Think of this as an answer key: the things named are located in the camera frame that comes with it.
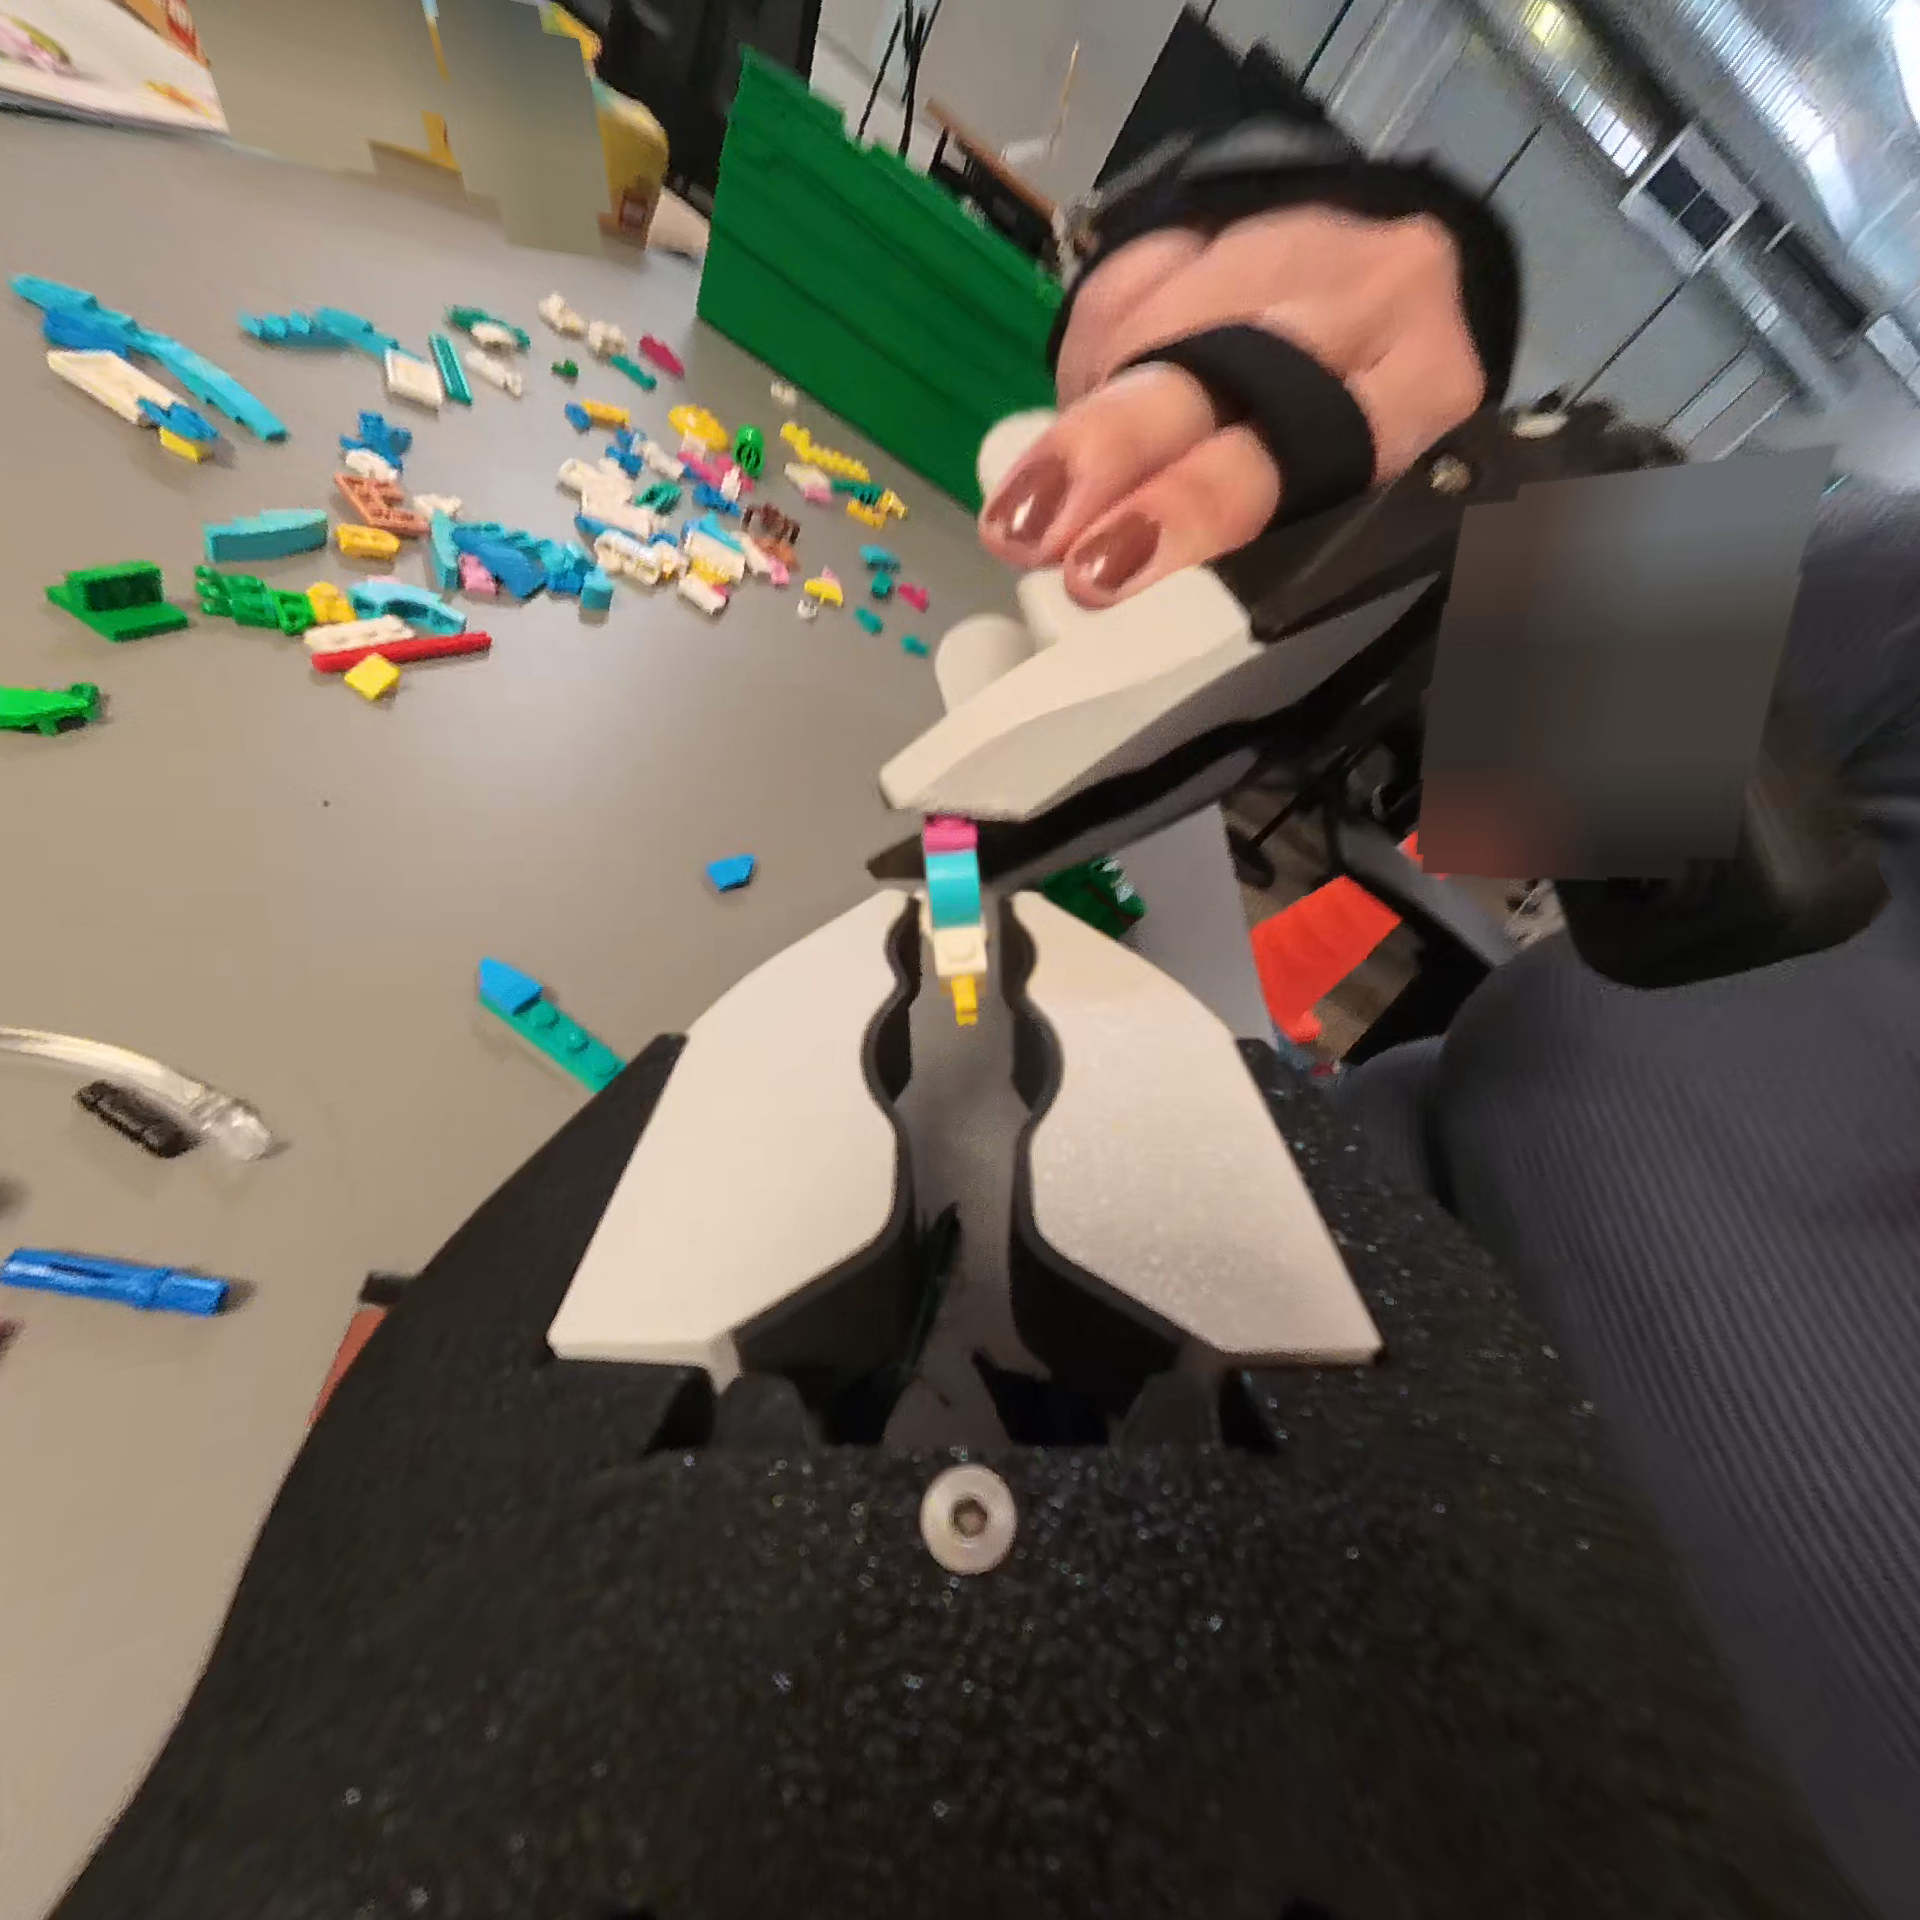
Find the lego instruction booklet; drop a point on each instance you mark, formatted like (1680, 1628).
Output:
(106, 60)

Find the small green lego cluster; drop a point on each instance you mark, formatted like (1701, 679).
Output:
(248, 600)

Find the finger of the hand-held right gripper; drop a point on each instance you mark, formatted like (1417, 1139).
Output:
(1080, 832)
(1080, 721)

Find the small pink lego piece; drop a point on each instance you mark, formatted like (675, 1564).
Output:
(944, 832)

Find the green lego slope piece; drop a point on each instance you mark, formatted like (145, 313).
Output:
(43, 708)

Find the teal and blue lego plate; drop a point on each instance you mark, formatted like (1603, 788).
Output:
(547, 1026)

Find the long clear curved lego tube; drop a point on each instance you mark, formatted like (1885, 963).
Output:
(224, 1126)

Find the red plastic object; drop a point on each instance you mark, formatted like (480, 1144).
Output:
(1318, 953)

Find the large green lego structure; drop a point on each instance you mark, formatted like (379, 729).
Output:
(856, 283)

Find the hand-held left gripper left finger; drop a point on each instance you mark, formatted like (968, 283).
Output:
(734, 1185)

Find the green lego block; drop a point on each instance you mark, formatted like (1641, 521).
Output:
(113, 600)

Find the brown lego slope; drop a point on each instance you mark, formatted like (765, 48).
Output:
(347, 1358)

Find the person's right hand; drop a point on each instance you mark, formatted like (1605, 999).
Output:
(1318, 299)

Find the blue lego slope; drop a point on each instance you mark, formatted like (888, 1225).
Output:
(730, 874)

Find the small multicoloured lego assembly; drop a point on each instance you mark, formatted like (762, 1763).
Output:
(949, 900)

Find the blue lego axle pin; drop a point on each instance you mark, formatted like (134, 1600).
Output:
(118, 1283)

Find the person's grey ribbed sweater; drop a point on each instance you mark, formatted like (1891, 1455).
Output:
(1693, 1350)

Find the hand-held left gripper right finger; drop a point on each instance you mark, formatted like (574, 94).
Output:
(1184, 1185)

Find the dark green lego foliage piece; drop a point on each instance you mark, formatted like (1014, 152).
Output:
(1094, 896)

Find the yellow cardboard box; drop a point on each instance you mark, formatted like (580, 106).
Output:
(637, 164)

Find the silver ventilation duct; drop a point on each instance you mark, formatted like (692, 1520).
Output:
(1770, 136)

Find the pile of loose lego bricks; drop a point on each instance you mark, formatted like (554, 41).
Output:
(99, 378)

